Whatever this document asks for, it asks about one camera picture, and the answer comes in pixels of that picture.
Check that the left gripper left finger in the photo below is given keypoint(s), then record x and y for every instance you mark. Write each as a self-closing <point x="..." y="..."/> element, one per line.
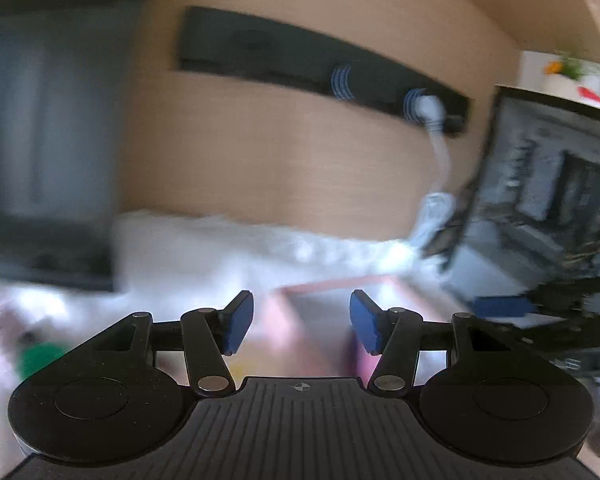
<point x="209" y="336"/>

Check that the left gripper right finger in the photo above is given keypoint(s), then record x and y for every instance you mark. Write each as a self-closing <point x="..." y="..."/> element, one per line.
<point x="394" y="335"/>

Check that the white textured blanket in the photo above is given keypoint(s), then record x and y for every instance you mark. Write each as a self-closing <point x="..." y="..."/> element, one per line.
<point x="168" y="266"/>

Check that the pink cardboard box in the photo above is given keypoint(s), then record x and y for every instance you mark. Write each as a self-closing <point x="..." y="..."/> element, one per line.
<point x="305" y="330"/>

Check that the black monitor screen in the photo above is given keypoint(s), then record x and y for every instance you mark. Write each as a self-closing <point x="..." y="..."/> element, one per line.
<point x="526" y="234"/>

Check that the green lid glass jar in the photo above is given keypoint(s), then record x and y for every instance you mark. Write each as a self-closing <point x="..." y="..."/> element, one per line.
<point x="37" y="356"/>

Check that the black power strip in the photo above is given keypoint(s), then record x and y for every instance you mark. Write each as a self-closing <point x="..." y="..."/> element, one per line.
<point x="245" y="46"/>

